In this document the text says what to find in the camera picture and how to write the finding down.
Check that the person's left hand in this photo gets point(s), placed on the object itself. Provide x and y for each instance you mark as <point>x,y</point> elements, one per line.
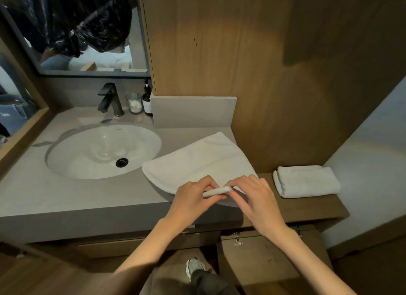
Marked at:
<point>190,203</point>

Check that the person's right hand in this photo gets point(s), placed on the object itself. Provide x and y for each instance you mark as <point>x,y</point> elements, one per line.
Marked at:
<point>260,206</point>

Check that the white towel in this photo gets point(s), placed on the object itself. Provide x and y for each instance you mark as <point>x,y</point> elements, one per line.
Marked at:
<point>307,180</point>
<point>196,161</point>

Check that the wooden cabinet flap door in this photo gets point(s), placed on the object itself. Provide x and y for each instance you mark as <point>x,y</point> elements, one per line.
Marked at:
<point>253,263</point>

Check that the person's left forearm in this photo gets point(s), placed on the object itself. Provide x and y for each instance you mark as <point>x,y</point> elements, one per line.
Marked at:
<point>149,260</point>

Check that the person's white shoe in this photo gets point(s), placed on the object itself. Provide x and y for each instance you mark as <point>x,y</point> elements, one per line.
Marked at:
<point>195,267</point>

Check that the person's dark trousers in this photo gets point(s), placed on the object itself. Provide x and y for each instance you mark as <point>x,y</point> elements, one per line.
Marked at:
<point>212,285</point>

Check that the metal door hinge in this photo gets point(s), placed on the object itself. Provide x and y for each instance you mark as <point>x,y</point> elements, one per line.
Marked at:
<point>238,239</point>
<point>298,231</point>

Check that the wooden vanity base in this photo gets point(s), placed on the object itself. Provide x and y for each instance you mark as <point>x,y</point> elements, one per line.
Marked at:
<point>127,245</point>

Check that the black sink drain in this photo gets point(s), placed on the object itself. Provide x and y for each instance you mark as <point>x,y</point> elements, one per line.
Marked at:
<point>122,162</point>

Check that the grey stone backsplash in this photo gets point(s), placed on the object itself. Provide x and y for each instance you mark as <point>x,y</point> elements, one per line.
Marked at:
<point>193,111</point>

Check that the dark pump bottle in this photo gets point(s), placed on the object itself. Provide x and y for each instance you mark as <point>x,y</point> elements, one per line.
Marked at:
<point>147,101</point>

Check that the glass jar with cotton pads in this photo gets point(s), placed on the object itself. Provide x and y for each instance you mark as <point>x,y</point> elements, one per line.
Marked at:
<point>134,104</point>

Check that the white oval sink basin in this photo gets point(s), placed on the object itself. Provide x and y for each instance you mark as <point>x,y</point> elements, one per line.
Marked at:
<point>79,155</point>

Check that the black faucet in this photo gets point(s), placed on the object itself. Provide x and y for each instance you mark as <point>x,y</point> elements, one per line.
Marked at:
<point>109,98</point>

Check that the wooden back panel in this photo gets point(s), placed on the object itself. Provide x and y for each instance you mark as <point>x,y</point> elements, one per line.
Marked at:
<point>253,50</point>

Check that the wall mirror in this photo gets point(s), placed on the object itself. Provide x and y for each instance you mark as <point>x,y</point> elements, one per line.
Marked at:
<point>136,50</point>

